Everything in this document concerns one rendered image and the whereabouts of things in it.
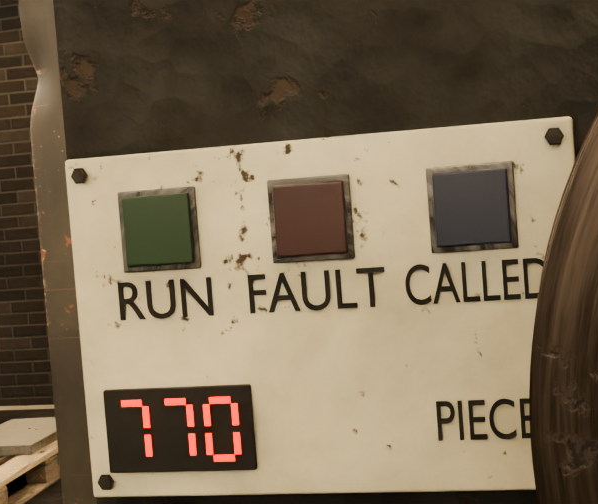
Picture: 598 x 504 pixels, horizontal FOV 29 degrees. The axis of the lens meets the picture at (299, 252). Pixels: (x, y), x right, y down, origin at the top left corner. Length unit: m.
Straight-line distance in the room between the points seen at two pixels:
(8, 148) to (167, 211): 6.72
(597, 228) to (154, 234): 0.25
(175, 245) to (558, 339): 0.23
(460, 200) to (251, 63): 0.13
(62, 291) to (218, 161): 2.69
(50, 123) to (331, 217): 2.72
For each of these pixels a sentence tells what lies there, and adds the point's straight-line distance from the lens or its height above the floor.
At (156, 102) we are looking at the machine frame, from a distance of 0.62.
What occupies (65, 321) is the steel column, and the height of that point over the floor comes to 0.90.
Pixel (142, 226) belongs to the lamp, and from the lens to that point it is 0.60.
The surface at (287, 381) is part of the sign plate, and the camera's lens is 0.59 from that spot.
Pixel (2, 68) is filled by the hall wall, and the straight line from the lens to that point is 7.34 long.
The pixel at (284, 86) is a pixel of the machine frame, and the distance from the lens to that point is 0.60.
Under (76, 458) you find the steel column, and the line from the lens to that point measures 3.34.
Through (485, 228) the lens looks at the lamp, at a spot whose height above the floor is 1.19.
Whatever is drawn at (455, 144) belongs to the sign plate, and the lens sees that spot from 0.57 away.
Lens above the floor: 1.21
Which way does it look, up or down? 3 degrees down
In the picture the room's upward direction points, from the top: 4 degrees counter-clockwise
